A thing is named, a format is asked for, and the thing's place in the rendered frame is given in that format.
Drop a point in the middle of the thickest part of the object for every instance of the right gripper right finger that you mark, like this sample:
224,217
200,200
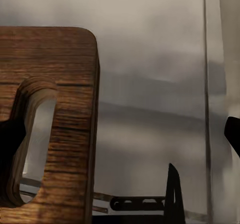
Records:
232,133

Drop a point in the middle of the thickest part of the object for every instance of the drop in sink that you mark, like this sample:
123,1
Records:
222,65

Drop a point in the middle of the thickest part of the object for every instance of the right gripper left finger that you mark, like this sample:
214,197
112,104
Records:
12,133

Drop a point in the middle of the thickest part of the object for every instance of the cutting board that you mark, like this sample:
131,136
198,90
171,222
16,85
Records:
64,59

